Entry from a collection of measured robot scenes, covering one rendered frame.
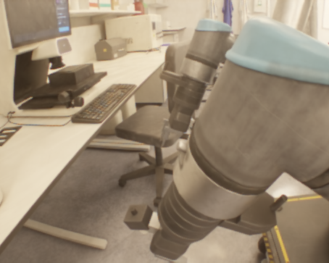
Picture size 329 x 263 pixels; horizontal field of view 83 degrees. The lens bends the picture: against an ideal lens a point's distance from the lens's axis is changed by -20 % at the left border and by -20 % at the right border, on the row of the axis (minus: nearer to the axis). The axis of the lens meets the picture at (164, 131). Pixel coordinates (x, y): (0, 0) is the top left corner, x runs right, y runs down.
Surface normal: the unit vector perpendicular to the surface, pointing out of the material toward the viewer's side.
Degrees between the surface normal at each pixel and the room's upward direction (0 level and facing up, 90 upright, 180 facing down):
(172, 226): 86
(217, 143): 80
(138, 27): 90
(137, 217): 20
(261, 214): 24
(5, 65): 90
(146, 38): 90
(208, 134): 74
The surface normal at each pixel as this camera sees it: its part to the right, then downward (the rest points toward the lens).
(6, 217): -0.07, -0.88
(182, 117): 0.18, 0.04
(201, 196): -0.59, 0.36
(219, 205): -0.23, 0.57
